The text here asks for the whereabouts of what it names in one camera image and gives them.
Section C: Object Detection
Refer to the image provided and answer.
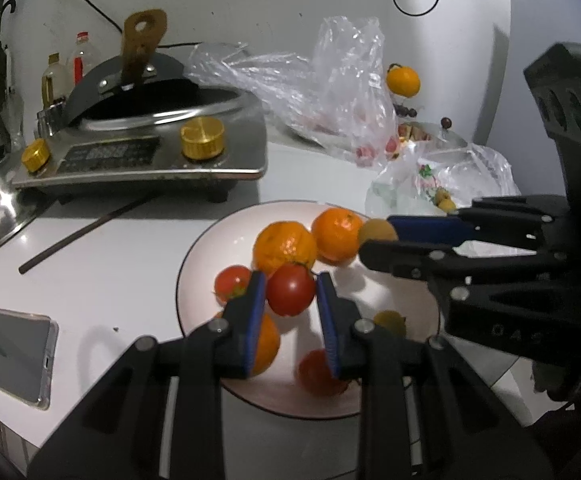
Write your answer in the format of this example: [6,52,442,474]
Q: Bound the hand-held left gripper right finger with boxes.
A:
[317,271,556,480]

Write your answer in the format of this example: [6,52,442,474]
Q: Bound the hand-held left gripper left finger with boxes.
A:
[28,270,267,480]

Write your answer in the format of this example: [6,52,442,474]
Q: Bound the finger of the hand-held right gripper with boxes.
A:
[359,240,571,307]
[387,195,571,253]

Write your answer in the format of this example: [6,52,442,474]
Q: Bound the small orange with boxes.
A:
[248,311,281,378]

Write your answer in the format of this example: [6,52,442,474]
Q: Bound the red tomato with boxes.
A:
[213,265,252,306]
[266,263,317,317]
[298,349,351,397]

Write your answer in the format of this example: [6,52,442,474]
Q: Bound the medium orange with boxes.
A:
[311,208,366,267]

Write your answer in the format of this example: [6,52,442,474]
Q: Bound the printed clear plastic bag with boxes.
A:
[365,141,521,218]

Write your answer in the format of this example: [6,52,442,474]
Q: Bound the large orange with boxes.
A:
[253,221,318,277]

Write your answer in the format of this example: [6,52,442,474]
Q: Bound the white round plate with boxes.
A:
[175,201,444,420]

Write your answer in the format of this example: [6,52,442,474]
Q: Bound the steel pot lid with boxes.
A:
[411,116,471,151]

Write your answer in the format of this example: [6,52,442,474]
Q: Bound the orange with stem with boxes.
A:
[387,63,421,98]

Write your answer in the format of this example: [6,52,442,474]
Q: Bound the plain clear plastic bag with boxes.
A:
[185,16,401,168]

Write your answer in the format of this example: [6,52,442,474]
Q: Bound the dark chopstick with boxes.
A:
[19,192,158,275]

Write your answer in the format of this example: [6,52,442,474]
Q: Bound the steel induction cooker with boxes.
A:
[11,87,268,203]

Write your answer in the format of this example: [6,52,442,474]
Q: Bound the smartphone in clear case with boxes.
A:
[0,302,60,411]

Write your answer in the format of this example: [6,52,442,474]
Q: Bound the dark sauce bottle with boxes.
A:
[40,52,71,111]

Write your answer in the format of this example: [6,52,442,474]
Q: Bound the red cap bottle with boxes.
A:
[65,31,104,88]

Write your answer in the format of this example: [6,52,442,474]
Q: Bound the black wok with wooden handle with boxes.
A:
[65,9,254,128]

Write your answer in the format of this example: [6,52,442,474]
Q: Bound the black power cable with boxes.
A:
[56,0,206,50]

